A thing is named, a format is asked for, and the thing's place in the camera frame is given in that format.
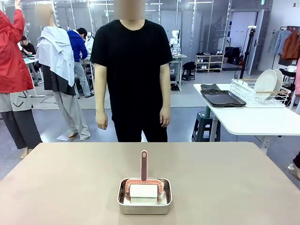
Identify grey blue hanging shirt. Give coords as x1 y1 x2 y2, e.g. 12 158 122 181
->
269 30 292 56

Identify dark grey textured tray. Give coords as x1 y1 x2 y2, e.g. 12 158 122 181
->
201 83 221 92

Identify black camera tripod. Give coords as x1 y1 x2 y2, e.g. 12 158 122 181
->
234 25 257 82

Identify background person black shirt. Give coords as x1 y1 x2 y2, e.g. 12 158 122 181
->
20 35 39 86

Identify black clothes rack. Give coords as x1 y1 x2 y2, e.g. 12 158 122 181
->
279 25 300 68

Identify white wire dish rack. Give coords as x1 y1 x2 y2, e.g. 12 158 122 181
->
229 78 290 109

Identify red jacket mannequin grey trousers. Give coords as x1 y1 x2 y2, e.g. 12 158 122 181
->
0 0 44 160

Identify pink jacket mannequin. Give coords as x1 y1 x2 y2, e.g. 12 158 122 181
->
287 57 300 180

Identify person in black clothes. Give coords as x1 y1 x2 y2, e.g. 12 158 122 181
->
90 0 173 143

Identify dark grey handled serving tray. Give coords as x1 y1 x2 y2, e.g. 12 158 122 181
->
200 90 247 108

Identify person's left hand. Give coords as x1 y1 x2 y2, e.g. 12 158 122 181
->
159 109 172 128

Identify pink lint roller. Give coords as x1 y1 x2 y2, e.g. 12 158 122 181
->
124 150 165 203

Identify mannequin with white striped shirt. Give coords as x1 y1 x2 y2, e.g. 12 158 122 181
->
34 4 92 142

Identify white shoe rack with shoes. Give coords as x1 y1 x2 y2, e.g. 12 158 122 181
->
195 52 225 74

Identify large white round plate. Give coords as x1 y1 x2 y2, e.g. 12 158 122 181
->
273 68 284 95
254 69 278 101

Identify person's right hand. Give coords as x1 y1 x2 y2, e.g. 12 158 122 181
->
95 111 109 130

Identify person's right forearm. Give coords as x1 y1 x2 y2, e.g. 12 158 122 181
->
95 84 109 113

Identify metal frame workbench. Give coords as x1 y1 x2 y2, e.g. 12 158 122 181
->
169 54 188 92

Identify brown orange hanging jacket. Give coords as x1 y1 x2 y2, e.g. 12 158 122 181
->
280 30 300 61

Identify rectangular stainless steel container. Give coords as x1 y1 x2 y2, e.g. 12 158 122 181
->
116 177 173 216

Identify person's left forearm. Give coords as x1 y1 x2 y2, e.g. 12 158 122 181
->
160 84 171 111

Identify white side table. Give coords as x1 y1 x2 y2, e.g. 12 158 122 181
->
193 83 300 151

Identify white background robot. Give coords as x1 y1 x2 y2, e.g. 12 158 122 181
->
169 30 182 56

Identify background person blue hoodie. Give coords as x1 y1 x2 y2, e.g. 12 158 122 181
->
67 27 95 99

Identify black bag pile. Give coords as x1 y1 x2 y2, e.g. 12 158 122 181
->
225 46 242 66

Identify white floor sheet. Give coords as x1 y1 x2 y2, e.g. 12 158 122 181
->
55 133 72 142

